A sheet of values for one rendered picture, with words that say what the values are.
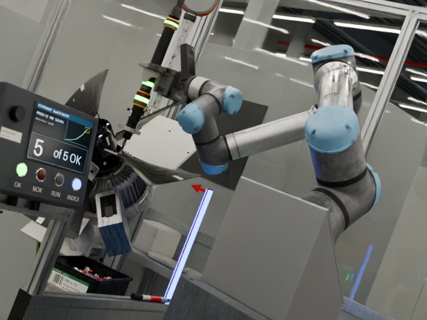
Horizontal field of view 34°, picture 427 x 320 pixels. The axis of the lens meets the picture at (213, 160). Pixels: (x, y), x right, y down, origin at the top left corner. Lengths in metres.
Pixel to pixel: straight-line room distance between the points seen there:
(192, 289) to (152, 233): 1.13
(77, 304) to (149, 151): 0.96
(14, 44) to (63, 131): 6.55
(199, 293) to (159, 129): 1.17
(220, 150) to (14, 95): 0.81
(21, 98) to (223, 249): 0.57
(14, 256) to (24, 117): 2.13
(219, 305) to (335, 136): 0.43
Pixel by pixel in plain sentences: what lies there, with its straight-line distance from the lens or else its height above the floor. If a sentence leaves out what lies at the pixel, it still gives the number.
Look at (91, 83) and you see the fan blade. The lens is 2.47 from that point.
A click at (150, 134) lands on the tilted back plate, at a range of 2.58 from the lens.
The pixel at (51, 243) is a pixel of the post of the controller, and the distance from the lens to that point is 1.54.
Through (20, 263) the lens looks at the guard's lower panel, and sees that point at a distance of 3.38.
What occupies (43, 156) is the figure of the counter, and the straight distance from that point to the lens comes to 1.36.
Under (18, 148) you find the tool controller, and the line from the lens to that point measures 1.32.
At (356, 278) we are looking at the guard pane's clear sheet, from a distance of 2.52.
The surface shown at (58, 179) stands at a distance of 1.39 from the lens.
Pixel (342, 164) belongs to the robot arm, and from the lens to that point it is 1.56.
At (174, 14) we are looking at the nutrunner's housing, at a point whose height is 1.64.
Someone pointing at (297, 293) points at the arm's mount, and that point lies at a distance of 1.47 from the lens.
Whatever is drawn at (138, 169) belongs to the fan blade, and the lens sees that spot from 2.01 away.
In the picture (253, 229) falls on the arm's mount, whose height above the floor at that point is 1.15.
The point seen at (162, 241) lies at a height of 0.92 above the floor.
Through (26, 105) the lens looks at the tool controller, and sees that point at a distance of 1.33.
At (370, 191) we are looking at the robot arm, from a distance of 1.64.
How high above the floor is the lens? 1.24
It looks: 1 degrees up
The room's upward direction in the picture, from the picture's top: 21 degrees clockwise
